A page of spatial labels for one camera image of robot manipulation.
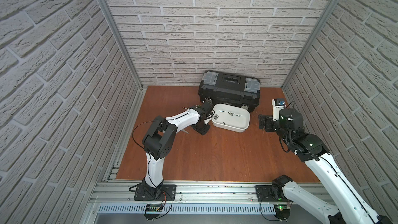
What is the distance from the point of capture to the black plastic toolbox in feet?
3.13

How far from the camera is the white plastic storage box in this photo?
0.95 metres

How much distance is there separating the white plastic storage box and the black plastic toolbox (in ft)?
0.10
